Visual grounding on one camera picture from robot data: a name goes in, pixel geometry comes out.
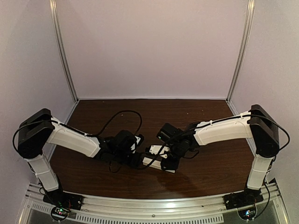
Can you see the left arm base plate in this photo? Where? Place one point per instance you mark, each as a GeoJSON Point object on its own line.
{"type": "Point", "coordinates": [64, 200]}

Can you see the aluminium frame post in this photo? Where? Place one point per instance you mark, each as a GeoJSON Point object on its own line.
{"type": "Point", "coordinates": [242, 50]}
{"type": "Point", "coordinates": [61, 50]}

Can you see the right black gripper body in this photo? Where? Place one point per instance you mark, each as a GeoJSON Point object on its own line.
{"type": "Point", "coordinates": [174, 164]}

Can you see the left aluminium frame post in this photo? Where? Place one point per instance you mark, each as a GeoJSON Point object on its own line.
{"type": "Point", "coordinates": [61, 50]}

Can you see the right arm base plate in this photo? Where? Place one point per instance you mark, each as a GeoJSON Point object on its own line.
{"type": "Point", "coordinates": [243, 198]}

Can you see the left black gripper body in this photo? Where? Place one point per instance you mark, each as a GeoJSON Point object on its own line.
{"type": "Point", "coordinates": [133, 163]}

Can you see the front aluminium rail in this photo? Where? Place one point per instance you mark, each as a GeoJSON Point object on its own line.
{"type": "Point", "coordinates": [106, 210]}

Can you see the right aluminium frame post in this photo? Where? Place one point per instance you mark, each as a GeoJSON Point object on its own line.
{"type": "Point", "coordinates": [242, 50]}

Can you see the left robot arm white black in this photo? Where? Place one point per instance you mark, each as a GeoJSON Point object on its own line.
{"type": "Point", "coordinates": [42, 128]}

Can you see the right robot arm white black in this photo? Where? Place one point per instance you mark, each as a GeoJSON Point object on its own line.
{"type": "Point", "coordinates": [254, 124]}

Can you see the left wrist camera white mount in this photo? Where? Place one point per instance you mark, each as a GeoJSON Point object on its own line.
{"type": "Point", "coordinates": [137, 141]}

